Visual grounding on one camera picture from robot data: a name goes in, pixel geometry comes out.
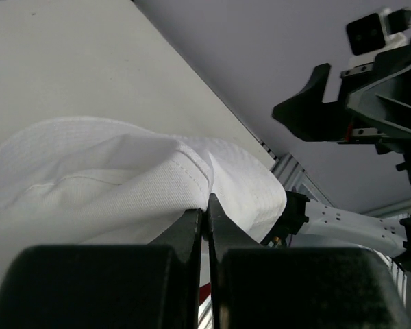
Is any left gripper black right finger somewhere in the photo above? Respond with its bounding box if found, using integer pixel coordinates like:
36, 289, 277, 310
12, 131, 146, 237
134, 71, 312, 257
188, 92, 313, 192
207, 195, 410, 328

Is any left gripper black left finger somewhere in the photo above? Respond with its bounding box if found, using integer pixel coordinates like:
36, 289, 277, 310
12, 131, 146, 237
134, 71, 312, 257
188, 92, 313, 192
0, 210, 202, 328

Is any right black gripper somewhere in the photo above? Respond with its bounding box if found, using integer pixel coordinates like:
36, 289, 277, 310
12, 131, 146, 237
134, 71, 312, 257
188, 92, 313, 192
272, 33, 411, 154

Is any dark red bucket hat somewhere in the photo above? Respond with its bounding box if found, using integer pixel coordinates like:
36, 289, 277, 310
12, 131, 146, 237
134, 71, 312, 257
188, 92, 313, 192
199, 282, 211, 305

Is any white bucket hat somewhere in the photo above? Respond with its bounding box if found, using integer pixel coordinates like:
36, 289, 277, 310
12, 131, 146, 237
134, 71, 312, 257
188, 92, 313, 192
0, 117, 286, 283

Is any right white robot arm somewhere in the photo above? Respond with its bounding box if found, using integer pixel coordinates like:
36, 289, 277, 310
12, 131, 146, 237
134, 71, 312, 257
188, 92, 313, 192
264, 39, 411, 272

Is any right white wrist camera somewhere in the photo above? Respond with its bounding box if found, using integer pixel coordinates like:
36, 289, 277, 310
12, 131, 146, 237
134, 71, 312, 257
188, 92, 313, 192
345, 7, 411, 69

